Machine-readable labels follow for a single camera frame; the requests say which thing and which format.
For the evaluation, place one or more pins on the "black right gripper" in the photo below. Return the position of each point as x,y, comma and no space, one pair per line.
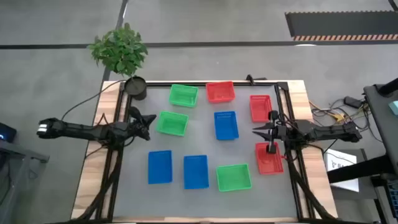
290,132

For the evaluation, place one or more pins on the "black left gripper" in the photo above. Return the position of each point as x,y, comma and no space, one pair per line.
133,130

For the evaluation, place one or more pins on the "red plastic basket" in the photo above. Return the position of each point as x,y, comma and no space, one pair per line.
269,163
220,91
260,108

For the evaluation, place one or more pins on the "green plastic basket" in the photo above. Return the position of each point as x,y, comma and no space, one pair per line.
183,95
234,177
172,123

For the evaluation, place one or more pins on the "blue plastic basket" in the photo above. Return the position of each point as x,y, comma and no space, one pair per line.
160,167
196,171
226,125

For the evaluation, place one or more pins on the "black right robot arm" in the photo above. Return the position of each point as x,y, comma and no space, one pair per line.
329,133

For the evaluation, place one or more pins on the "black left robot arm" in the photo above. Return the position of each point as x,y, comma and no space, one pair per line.
81,130

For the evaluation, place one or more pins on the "black clamp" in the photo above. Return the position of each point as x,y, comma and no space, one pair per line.
251,79

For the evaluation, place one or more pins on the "grey table mat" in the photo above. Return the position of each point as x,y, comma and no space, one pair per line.
199,143

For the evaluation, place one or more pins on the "green potted plant black pot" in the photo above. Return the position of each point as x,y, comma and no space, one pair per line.
119,49

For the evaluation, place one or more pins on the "white printed box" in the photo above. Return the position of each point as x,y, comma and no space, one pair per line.
342,169

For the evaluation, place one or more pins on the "black power adapter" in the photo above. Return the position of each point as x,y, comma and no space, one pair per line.
353,101

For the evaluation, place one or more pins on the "black workstation stand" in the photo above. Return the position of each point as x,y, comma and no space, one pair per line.
382,118

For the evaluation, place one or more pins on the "grey side table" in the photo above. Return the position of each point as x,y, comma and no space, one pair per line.
18,152

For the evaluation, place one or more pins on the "teal object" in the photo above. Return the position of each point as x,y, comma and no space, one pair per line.
394,107

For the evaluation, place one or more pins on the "black floor mat hazard stripe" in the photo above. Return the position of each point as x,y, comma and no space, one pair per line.
342,23

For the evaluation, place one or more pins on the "black device blue light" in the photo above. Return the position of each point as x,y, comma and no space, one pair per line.
7,132

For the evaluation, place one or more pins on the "blue crate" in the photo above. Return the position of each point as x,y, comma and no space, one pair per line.
394,196

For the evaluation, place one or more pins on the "black aluminium table frame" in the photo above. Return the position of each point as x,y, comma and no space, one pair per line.
160,83

